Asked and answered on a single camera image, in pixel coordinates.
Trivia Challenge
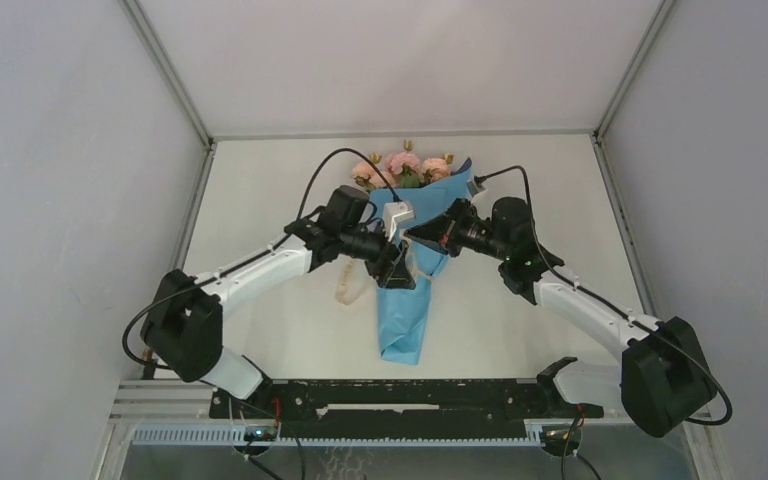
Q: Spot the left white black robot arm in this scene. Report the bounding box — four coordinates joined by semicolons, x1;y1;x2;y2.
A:
128;186;416;417

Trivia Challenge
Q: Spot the cream lace ribbon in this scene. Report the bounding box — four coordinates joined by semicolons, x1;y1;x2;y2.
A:
334;233;426;306

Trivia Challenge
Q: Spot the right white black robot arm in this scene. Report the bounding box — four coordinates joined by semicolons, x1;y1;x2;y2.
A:
404;197;734;438

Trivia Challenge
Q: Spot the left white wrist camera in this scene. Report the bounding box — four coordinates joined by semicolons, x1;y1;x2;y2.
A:
382;201;416;241

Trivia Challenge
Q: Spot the pink fake flower bunch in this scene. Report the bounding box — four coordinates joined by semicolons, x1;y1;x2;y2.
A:
351;140;455;192

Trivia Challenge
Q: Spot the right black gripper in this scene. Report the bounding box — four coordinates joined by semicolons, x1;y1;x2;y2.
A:
404;198;510;262

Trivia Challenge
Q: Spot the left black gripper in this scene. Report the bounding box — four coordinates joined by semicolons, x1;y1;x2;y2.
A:
340;219;415;291

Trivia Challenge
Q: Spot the white cable duct strip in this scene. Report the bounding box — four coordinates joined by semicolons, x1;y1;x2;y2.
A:
131;424;544;447

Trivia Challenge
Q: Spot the blue wrapping paper sheet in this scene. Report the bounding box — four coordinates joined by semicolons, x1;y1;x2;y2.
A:
376;159;473;365

